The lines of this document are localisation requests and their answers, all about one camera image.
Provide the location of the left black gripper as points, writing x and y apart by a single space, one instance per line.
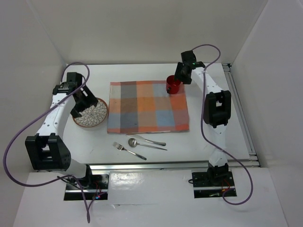
89 100

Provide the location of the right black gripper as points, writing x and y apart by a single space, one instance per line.
186 81

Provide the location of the floral patterned ceramic plate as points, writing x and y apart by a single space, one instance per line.
93 116

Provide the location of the red mug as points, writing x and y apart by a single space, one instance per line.
174 86

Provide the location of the orange checked cloth placemat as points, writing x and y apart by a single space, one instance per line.
146 107

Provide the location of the silver fork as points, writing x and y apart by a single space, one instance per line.
122 148

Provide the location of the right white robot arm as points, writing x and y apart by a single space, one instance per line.
216 113

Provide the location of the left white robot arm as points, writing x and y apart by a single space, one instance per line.
46 149

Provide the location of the silver spoon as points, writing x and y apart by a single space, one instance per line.
133 143

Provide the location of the silver table knife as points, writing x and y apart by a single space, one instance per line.
138 137

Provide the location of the aluminium frame rail right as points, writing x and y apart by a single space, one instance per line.
239 111

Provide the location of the aluminium frame rail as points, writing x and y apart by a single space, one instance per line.
239 111
146 165

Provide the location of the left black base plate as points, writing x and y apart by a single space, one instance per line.
98 182

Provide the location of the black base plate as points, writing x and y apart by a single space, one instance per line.
201 179
98 182

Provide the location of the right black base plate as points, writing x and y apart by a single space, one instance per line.
201 179

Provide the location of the aluminium frame rail front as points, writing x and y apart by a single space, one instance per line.
146 165

